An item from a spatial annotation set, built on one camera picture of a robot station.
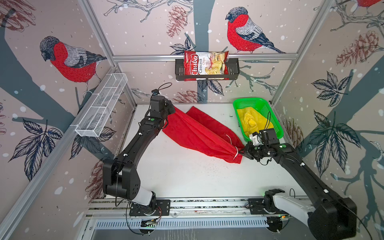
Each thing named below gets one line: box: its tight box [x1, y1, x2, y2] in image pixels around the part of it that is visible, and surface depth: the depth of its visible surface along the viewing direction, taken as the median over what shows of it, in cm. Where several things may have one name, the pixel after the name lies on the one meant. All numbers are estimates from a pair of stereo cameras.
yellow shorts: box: [236, 107, 274, 137], surface depth 102 cm
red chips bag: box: [183, 51, 230, 81], surface depth 90 cm
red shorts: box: [162, 106, 245, 164], surface depth 87 cm
